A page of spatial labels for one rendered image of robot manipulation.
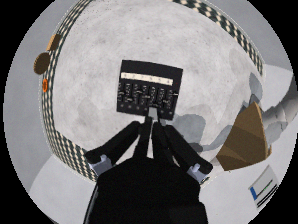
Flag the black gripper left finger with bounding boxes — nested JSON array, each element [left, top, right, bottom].
[[85, 108, 153, 185]]

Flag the black lighting desk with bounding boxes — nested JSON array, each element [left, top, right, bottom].
[[116, 60, 183, 120]]

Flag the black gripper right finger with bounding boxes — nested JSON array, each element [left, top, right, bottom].
[[151, 108, 213, 187]]

